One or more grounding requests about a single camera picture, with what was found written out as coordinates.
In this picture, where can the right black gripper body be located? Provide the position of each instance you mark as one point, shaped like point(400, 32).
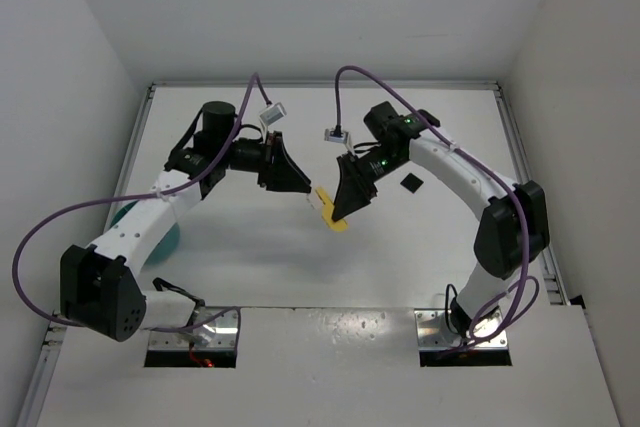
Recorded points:
point(357, 173)

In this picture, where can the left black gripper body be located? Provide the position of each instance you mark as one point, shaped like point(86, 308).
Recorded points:
point(270, 160)

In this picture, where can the black lego plate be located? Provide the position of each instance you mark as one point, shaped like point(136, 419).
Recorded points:
point(411, 183)

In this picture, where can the yellow long lego brick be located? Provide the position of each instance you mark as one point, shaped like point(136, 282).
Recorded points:
point(327, 210)

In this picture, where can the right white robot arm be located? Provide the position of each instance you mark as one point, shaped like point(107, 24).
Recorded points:
point(513, 220)

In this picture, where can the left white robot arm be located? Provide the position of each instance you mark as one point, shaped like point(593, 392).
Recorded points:
point(98, 283)

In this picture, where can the teal round divided container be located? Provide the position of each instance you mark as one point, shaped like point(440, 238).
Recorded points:
point(166, 246)

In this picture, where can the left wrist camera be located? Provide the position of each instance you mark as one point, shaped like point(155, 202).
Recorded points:
point(271, 114)

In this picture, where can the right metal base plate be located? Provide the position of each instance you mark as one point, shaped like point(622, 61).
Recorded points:
point(434, 334)

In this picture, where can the metal base plate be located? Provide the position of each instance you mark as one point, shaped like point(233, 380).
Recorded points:
point(434, 334)
point(220, 334)

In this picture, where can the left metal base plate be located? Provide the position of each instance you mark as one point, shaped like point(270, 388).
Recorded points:
point(220, 334)

